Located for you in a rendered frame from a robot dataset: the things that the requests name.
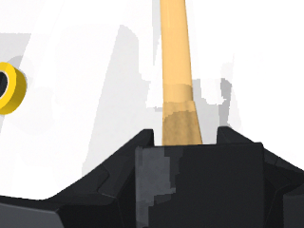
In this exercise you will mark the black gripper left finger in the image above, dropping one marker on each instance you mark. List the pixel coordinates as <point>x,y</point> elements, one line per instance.
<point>103,198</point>

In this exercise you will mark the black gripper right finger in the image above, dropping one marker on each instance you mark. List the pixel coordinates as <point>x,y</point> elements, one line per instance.
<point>284,185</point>

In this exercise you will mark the long wooden-handled scraper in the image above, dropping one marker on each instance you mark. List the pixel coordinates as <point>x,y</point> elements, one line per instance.
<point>184,183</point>

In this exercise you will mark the yellow ring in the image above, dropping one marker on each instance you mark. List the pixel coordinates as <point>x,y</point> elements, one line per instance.
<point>13,88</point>

